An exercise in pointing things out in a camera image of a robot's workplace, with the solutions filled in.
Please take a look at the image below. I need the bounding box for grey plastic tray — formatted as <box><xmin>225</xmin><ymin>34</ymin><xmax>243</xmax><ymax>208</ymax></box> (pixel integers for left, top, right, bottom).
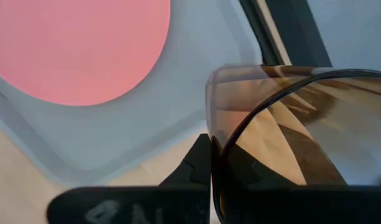
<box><xmin>0</xmin><ymin>0</ymin><xmax>273</xmax><ymax>189</ymax></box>

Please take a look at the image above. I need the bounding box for pink round plate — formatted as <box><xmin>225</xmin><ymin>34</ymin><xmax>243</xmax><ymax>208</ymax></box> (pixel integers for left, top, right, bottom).
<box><xmin>0</xmin><ymin>0</ymin><xmax>172</xmax><ymax>107</ymax></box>

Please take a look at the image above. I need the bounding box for amber faceted plastic cup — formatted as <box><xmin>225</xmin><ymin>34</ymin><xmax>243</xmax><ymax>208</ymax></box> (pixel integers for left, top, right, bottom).
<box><xmin>204</xmin><ymin>63</ymin><xmax>381</xmax><ymax>224</ymax></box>

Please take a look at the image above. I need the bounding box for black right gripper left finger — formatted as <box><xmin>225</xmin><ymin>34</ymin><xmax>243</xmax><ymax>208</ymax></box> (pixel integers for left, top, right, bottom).
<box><xmin>46</xmin><ymin>133</ymin><xmax>213</xmax><ymax>224</ymax></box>

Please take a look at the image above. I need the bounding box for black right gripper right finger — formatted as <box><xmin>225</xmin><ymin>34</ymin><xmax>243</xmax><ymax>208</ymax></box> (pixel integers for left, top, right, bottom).
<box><xmin>211</xmin><ymin>136</ymin><xmax>381</xmax><ymax>224</ymax></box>

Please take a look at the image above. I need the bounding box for black aluminium table frame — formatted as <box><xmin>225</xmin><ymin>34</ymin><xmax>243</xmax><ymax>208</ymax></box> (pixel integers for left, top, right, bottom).
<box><xmin>239</xmin><ymin>0</ymin><xmax>333</xmax><ymax>68</ymax></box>

